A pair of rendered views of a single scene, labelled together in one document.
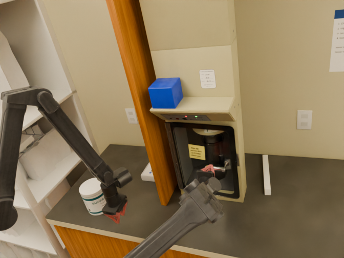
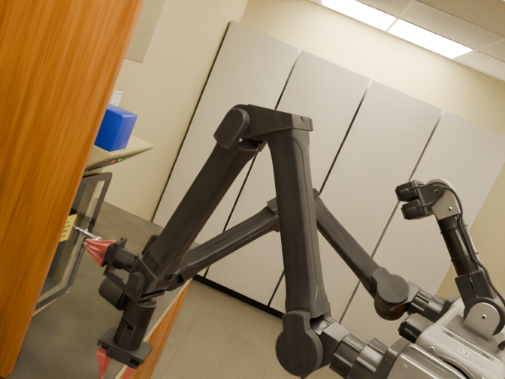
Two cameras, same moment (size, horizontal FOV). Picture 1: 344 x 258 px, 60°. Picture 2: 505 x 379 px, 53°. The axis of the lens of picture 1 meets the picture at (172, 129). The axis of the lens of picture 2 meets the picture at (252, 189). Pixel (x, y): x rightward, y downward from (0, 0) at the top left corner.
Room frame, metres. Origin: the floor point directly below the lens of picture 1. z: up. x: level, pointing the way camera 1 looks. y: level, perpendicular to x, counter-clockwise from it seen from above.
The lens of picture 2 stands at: (1.21, 1.22, 1.77)
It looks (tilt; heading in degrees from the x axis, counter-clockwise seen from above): 11 degrees down; 246
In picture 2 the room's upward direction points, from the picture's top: 23 degrees clockwise
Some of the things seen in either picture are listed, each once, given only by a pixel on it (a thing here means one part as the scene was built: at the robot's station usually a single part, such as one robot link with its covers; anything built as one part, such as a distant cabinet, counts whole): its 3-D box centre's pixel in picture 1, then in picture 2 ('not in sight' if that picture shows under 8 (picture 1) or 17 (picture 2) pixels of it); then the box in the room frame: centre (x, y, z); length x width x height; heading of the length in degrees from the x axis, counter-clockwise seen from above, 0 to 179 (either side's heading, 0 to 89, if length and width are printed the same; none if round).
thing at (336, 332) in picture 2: not in sight; (316, 348); (0.73, 0.60, 1.43); 0.10 x 0.05 x 0.09; 127
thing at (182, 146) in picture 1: (203, 161); (62, 244); (1.08, -0.11, 1.19); 0.30 x 0.01 x 0.40; 59
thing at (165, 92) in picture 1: (166, 92); (105, 125); (1.09, -0.01, 1.56); 0.10 x 0.10 x 0.09; 63
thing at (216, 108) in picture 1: (193, 114); (108, 157); (1.05, -0.10, 1.46); 0.32 x 0.11 x 0.10; 63
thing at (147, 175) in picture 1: (157, 172); not in sight; (1.37, 0.13, 0.96); 0.16 x 0.12 x 0.04; 64
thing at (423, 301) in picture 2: not in sight; (429, 310); (0.28, 0.35, 1.45); 0.09 x 0.08 x 0.12; 37
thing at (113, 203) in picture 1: (112, 199); (129, 335); (0.94, 0.30, 1.21); 0.10 x 0.07 x 0.07; 153
